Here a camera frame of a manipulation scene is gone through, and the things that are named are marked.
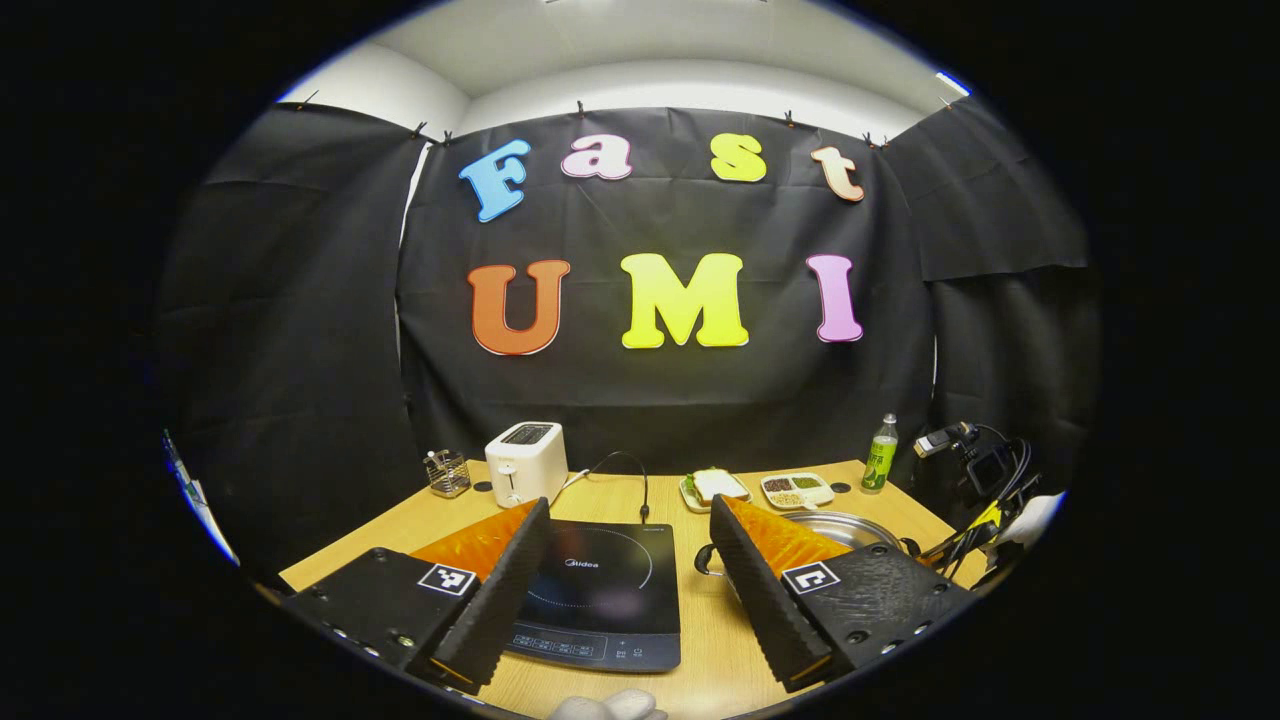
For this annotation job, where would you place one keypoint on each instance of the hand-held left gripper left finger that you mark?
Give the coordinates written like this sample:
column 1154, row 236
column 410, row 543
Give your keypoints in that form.
column 500, row 600

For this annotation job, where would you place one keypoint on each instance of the green drink bottle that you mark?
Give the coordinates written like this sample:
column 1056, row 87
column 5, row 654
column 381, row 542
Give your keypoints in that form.
column 879, row 460

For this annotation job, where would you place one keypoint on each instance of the black backdrop cloth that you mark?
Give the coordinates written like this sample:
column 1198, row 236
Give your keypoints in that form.
column 680, row 400

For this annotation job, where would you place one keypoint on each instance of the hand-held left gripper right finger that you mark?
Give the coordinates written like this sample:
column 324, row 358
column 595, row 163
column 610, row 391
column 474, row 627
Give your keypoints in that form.
column 760, row 600

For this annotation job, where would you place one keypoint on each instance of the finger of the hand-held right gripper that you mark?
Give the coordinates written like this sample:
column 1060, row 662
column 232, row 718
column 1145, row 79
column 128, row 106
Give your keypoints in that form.
column 965, row 550

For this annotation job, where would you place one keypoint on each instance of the sandwich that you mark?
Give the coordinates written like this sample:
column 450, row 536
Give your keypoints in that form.
column 717, row 484

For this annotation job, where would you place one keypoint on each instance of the stainless steel pot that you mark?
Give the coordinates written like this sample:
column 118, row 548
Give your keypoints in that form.
column 850, row 527

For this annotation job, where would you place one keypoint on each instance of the white divided dish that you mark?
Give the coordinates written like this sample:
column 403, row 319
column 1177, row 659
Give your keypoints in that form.
column 797, row 491

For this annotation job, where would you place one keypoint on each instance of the ceiling light panel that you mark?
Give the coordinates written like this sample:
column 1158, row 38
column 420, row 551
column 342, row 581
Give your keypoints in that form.
column 953, row 83

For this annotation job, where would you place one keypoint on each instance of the small sandwich plate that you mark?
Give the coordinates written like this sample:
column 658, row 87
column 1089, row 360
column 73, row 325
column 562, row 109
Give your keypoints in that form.
column 690, row 497

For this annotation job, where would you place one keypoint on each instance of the white toaster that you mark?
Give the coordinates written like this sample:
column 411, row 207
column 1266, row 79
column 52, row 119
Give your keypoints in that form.
column 525, row 465

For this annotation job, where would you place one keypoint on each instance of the black induction cooktop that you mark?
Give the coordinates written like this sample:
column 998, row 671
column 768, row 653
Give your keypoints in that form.
column 610, row 590

